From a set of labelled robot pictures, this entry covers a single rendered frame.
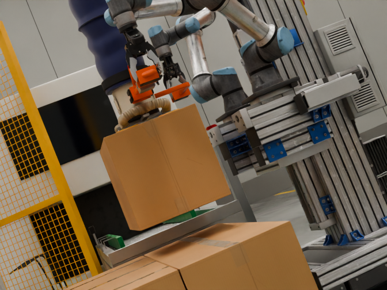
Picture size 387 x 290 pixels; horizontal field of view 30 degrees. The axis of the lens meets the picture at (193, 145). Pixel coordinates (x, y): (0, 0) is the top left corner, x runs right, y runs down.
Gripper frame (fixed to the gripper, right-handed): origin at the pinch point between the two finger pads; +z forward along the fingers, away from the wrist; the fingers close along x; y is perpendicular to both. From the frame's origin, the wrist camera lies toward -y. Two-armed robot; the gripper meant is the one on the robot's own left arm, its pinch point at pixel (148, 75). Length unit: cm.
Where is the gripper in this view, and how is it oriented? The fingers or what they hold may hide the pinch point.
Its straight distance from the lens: 266.2
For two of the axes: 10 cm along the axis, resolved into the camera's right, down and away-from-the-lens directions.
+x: -9.1, 3.8, -1.8
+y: -1.6, 0.9, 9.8
